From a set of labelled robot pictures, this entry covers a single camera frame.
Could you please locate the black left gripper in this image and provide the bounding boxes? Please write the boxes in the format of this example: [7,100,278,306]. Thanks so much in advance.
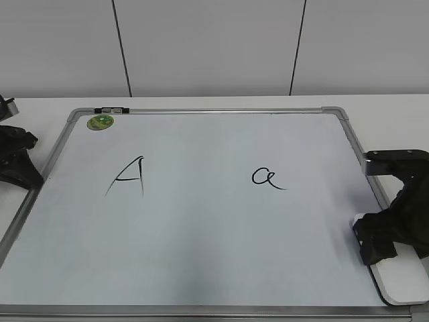
[1,125,44,190]

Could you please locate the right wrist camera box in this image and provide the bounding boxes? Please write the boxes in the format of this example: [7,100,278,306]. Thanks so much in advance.
[363,150,428,178]

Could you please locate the white framed whiteboard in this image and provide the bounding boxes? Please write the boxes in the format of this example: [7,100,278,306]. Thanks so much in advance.
[1,107,428,321]

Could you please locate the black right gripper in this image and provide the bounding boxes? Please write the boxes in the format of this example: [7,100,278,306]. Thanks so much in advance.
[352,167,429,266]

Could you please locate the white whiteboard eraser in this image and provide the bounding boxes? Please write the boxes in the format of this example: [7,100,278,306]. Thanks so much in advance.
[351,213,429,307]

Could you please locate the green round magnet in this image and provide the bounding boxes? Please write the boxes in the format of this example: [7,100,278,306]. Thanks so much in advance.
[86,115,115,131]

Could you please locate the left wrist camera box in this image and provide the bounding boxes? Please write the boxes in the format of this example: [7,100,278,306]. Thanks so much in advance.
[0,95,19,121]

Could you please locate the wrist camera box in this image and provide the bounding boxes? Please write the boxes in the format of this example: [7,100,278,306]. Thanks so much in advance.
[363,150,428,178]
[0,95,19,121]

